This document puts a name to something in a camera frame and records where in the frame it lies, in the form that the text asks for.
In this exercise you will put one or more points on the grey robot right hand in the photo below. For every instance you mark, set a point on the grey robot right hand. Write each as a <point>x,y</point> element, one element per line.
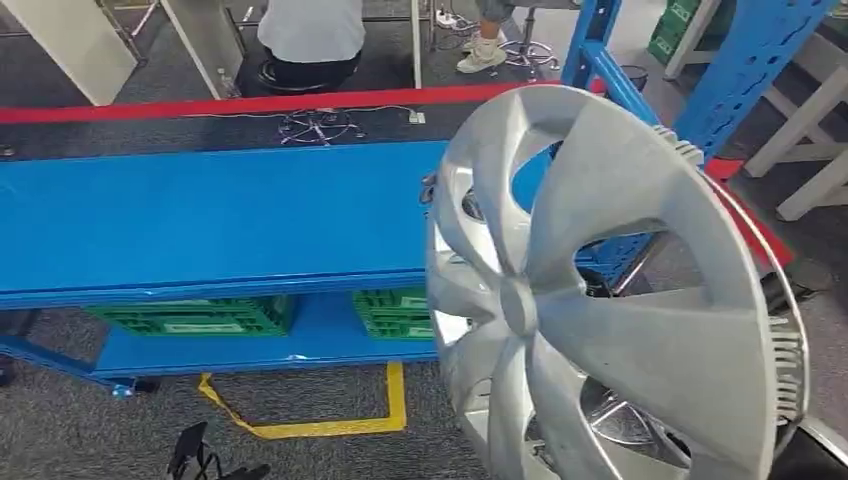
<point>428,189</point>

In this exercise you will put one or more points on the silver plastic hubcap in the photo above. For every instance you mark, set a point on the silver plastic hubcap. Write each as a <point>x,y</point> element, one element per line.
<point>629,331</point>

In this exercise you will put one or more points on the white power adapter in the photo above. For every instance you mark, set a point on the white power adapter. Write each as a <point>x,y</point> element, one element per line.
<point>416,118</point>

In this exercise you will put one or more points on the green plastic crate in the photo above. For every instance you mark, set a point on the green plastic crate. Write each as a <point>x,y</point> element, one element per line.
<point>672,30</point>
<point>192,316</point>
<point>394,314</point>

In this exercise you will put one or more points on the person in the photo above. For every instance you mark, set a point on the person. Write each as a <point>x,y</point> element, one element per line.
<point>311,26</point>
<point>480,56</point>

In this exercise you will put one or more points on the white power strip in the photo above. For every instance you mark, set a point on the white power strip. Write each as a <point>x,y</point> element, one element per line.
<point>447,18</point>

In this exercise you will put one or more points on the black round stool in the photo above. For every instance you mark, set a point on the black round stool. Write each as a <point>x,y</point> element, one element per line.
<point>278,85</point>

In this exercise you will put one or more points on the chrome stool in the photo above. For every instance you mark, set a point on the chrome stool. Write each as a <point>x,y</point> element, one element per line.
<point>529,26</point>

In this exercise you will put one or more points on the yellow floor tape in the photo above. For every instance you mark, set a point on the yellow floor tape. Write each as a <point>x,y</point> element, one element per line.
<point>396,397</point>

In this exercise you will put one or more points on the clear water bottle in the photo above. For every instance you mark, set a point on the clear water bottle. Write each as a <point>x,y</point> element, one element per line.
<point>228,85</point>

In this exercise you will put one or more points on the blue metal shelf rack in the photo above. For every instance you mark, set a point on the blue metal shelf rack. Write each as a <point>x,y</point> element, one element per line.
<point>199,212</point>

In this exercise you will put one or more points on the white desk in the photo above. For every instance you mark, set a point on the white desk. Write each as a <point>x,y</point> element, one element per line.
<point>199,40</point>
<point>73,46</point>

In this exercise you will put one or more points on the white table frame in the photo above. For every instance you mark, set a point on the white table frame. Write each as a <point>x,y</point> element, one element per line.
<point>802,119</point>

